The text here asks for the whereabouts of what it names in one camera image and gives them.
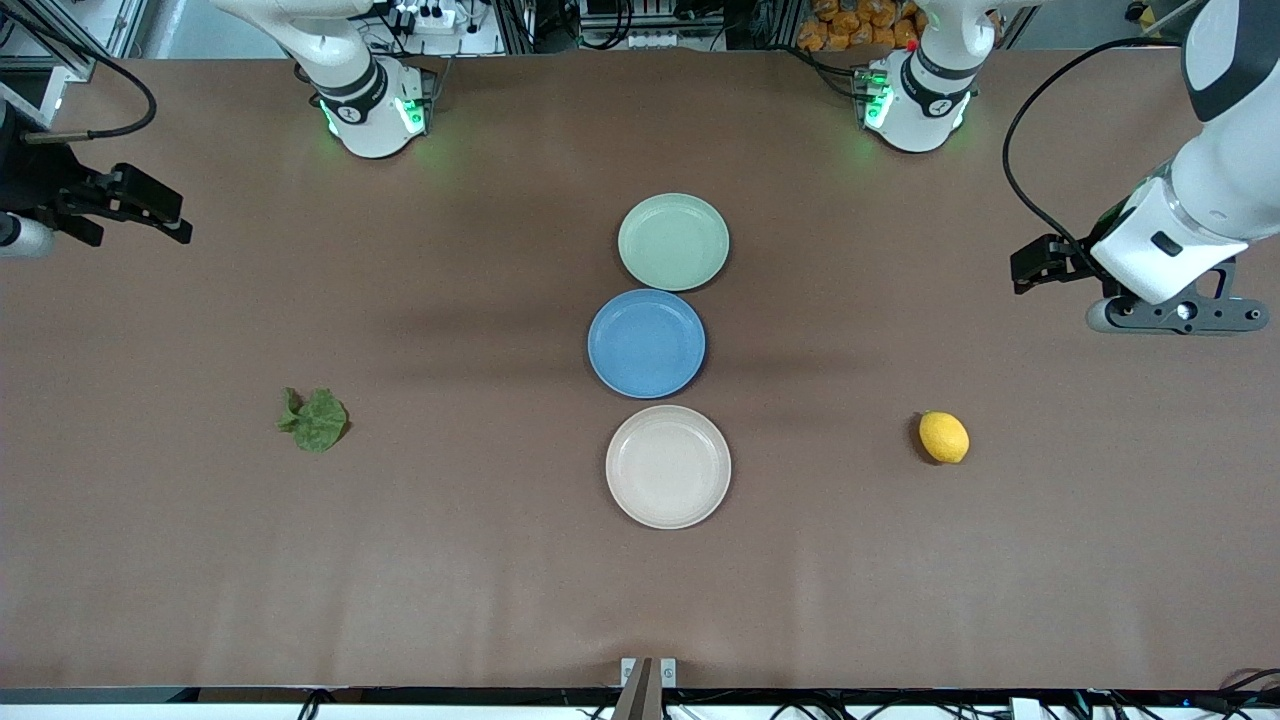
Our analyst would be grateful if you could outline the yellow lemon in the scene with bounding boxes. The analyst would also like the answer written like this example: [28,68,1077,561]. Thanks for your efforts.
[919,410,970,465]

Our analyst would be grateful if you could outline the green lettuce leaf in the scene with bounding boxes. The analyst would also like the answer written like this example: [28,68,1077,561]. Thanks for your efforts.
[277,387,350,454]

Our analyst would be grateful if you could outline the orange snack packets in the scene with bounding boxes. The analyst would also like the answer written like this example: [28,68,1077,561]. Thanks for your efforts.
[797,0,926,52]

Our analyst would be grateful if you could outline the light green plate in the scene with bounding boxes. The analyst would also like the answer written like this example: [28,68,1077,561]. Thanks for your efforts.
[617,193,731,292]

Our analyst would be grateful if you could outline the blue plate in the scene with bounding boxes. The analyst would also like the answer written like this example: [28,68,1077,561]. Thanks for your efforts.
[587,289,707,399]

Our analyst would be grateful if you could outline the beige plate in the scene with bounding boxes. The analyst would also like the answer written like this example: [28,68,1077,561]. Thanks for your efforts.
[605,405,732,530]

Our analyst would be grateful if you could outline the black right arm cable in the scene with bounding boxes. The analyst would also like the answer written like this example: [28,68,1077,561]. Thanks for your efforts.
[0,5,158,143]

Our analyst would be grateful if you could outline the aluminium frame profile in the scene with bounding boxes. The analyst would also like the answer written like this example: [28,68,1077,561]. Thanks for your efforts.
[0,0,98,83]

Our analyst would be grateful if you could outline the metal rack with cables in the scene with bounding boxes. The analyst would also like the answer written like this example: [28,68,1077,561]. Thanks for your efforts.
[495,0,801,54]

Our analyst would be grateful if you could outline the metal camera pole bracket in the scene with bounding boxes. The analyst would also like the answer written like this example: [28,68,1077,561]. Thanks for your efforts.
[612,657,678,720]

